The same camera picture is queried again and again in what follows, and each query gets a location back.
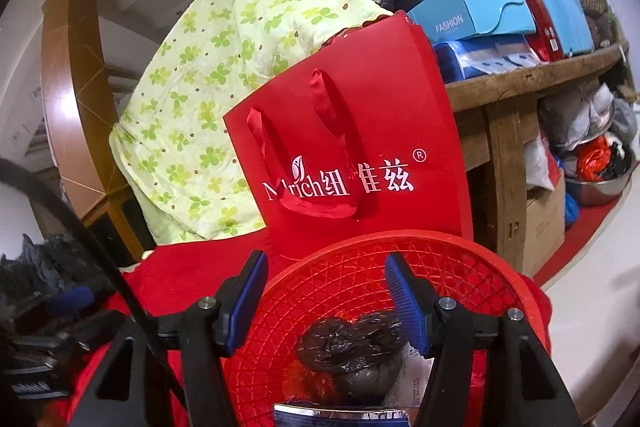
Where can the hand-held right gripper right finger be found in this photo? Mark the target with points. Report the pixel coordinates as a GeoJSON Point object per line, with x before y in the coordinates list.
{"type": "Point", "coordinates": [407, 307]}

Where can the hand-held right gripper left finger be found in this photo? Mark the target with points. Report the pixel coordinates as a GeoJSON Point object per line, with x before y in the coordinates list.
{"type": "Point", "coordinates": [247, 302]}

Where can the white printed packet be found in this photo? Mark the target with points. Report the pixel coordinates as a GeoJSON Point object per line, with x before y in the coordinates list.
{"type": "Point", "coordinates": [416, 377]}

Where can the dark plastic bag wad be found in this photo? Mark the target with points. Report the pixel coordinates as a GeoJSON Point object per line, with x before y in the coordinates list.
{"type": "Point", "coordinates": [350, 352]}

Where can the red plastic basket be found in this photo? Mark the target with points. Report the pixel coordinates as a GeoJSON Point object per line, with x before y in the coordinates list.
{"type": "Point", "coordinates": [325, 272]}

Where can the blue white packet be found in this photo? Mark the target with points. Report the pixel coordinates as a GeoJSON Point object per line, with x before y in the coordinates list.
{"type": "Point", "coordinates": [345, 417]}

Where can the red tablecloth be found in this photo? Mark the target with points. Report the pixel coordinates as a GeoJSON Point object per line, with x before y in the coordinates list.
{"type": "Point", "coordinates": [165, 272]}

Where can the dark cloth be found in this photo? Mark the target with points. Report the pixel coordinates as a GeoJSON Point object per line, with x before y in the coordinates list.
{"type": "Point", "coordinates": [55, 267]}

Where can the red floor mat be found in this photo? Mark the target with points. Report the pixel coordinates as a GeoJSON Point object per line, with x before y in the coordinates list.
{"type": "Point", "coordinates": [580, 237]}

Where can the blue plastic bag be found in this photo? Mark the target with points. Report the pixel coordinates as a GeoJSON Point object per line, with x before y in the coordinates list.
{"type": "Point", "coordinates": [571, 209]}

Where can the red paper bag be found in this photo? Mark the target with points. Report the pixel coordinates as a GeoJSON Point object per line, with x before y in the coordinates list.
{"type": "Point", "coordinates": [390, 117]}

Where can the white plastic bag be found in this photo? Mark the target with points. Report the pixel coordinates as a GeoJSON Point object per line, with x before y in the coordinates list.
{"type": "Point", "coordinates": [540, 162]}

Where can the wooden table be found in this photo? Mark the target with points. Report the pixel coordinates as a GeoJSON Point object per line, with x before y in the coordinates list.
{"type": "Point", "coordinates": [500, 107]}

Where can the metal basin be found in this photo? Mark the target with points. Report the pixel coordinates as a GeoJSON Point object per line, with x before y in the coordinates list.
{"type": "Point", "coordinates": [600, 192]}

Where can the red plastic bag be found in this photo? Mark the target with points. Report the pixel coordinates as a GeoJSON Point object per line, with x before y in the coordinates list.
{"type": "Point", "coordinates": [592, 159]}

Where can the green clover blanket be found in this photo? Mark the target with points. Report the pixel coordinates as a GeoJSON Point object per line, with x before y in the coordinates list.
{"type": "Point", "coordinates": [210, 57]}

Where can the grey cloth bundle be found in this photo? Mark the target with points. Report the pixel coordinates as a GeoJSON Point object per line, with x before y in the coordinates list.
{"type": "Point", "coordinates": [575, 112]}

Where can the black plastic bag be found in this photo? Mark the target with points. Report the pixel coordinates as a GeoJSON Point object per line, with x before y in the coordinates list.
{"type": "Point", "coordinates": [620, 157]}

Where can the blue patterned flat box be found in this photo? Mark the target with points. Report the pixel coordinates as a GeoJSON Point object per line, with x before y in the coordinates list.
{"type": "Point", "coordinates": [485, 57]}

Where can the blue cardboard box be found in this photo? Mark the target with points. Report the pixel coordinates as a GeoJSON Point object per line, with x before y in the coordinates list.
{"type": "Point", "coordinates": [465, 7]}

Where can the light blue plastic container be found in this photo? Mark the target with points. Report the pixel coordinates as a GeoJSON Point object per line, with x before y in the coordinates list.
{"type": "Point", "coordinates": [555, 2]}

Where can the wicker basket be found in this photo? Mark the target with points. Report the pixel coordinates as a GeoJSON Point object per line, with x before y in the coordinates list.
{"type": "Point", "coordinates": [592, 4]}

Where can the curved wooden frame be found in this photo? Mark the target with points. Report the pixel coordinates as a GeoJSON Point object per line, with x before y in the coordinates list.
{"type": "Point", "coordinates": [70, 82]}

